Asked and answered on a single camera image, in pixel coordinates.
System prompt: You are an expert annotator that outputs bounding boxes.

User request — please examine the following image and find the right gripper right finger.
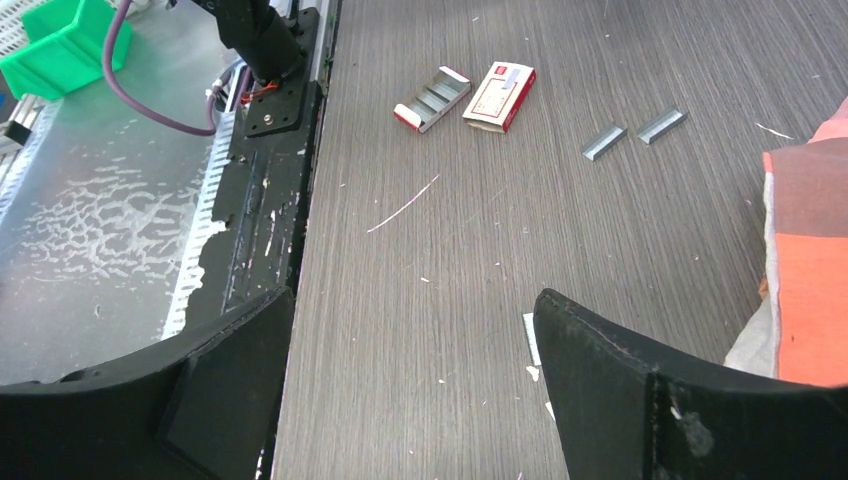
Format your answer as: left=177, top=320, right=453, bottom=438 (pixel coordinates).
left=534, top=288, right=847, bottom=479

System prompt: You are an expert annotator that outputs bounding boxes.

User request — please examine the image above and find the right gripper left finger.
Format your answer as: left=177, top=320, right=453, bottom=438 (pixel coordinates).
left=1, top=287, right=294, bottom=479

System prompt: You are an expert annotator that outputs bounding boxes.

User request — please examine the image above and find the staple strip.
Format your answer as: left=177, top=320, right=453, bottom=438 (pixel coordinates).
left=581, top=123, right=627, bottom=161
left=637, top=107, right=688, bottom=145

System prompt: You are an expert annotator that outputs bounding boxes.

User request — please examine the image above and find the staple box tray with staples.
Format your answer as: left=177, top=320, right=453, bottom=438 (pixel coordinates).
left=393, top=66, right=472, bottom=133

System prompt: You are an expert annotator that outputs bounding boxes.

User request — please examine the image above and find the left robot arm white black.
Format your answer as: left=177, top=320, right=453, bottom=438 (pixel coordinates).
left=194, top=0, right=305, bottom=85

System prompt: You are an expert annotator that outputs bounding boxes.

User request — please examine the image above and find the orange checkered cloth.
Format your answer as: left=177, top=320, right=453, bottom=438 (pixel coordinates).
left=723, top=104, right=847, bottom=387

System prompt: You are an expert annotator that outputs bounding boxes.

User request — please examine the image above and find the red white staple box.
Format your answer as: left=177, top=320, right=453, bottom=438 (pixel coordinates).
left=462, top=61, right=537, bottom=133

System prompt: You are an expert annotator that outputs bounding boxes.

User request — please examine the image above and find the green plastic object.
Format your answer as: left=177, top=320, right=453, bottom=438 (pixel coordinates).
left=1, top=0, right=116, bottom=101

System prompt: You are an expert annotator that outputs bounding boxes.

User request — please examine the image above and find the white plastic basket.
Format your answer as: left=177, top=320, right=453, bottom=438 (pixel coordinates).
left=0, top=0, right=46, bottom=56

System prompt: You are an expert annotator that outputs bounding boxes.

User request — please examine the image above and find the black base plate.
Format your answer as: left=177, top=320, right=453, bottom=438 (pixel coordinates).
left=185, top=6, right=326, bottom=319

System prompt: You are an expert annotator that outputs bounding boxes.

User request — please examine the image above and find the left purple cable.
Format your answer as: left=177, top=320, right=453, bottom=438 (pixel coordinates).
left=102, top=0, right=253, bottom=138

